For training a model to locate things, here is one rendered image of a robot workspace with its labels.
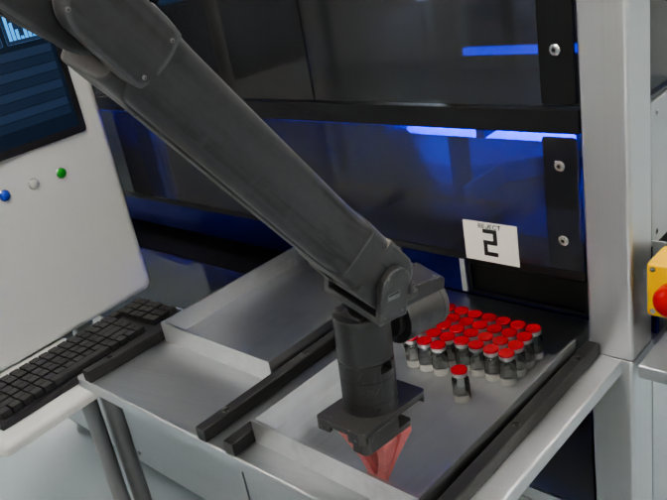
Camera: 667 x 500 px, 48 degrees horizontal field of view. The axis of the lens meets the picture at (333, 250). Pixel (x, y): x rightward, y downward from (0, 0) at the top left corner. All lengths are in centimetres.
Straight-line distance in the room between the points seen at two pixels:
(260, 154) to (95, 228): 107
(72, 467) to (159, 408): 159
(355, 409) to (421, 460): 16
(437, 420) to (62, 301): 87
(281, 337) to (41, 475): 164
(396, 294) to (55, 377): 83
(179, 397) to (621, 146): 67
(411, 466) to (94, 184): 94
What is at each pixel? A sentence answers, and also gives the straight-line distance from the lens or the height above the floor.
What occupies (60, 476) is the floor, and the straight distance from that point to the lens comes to 267.
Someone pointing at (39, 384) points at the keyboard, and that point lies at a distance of 140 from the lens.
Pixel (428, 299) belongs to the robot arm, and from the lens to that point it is 78.
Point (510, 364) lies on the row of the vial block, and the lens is 99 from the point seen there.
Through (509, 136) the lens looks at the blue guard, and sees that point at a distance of 99.
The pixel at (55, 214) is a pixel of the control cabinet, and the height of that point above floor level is 104.
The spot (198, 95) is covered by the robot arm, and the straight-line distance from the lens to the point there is 50.
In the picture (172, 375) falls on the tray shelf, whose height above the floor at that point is 88.
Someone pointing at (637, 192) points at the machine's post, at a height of 111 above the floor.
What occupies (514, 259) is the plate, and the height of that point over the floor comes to 100.
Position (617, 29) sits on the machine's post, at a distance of 90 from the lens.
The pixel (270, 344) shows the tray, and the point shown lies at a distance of 118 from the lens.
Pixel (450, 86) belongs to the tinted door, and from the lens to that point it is 103.
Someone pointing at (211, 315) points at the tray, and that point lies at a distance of 131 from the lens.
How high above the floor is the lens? 145
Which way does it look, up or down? 23 degrees down
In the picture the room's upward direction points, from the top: 11 degrees counter-clockwise
